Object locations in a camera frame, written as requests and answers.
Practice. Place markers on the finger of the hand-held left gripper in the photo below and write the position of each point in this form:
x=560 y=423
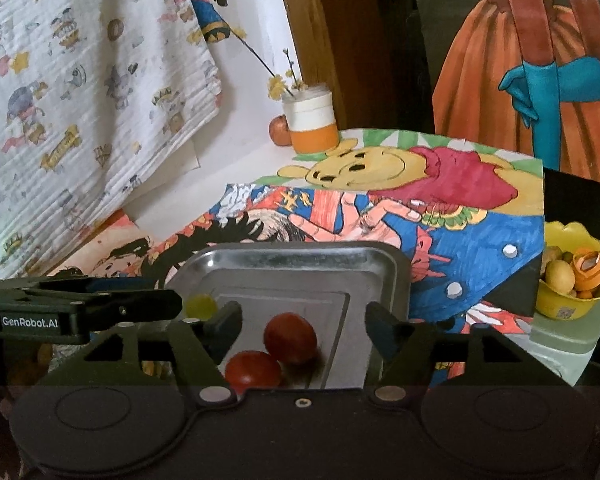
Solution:
x=145 y=305
x=70 y=284

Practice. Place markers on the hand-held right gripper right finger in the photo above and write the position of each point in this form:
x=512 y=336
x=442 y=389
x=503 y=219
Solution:
x=380 y=328

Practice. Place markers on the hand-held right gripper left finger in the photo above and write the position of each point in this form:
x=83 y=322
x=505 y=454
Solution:
x=225 y=323

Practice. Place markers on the green grape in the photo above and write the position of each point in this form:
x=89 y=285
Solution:
x=202 y=306

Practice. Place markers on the small red cherry tomato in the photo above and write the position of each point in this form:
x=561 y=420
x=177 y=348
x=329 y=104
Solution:
x=252 y=371

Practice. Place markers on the large red tomato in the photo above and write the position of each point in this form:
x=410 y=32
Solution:
x=290 y=337

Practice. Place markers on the metal tray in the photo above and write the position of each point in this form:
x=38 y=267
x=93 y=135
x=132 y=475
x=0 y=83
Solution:
x=305 y=280

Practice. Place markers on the black-haired boy cartoon drawing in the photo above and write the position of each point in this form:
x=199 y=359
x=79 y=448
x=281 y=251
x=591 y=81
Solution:
x=125 y=250

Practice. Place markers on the white printed cartoon blanket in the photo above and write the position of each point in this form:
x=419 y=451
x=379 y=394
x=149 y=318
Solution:
x=80 y=110

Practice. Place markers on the yellow plastic bowl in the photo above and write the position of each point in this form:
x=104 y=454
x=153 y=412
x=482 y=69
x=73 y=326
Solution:
x=560 y=305

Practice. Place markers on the pale green plastic stool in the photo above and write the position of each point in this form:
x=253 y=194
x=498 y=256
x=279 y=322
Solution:
x=565 y=345

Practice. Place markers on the small red apple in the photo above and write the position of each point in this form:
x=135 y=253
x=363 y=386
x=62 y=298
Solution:
x=279 y=131

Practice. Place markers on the orange peel curl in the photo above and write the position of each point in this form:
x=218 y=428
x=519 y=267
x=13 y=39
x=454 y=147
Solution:
x=592 y=272

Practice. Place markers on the white and orange jar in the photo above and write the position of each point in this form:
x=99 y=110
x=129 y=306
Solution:
x=310 y=120

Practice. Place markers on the yellow flower twig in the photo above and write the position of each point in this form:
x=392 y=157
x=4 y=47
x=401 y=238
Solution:
x=277 y=85

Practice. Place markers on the orange dress wall poster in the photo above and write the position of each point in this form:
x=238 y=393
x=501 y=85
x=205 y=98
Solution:
x=480 y=85

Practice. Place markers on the cartoon wall picture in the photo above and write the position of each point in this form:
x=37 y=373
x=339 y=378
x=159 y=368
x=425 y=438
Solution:
x=210 y=20

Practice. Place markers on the wooden door frame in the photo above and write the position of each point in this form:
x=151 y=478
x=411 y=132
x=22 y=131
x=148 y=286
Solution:
x=320 y=35

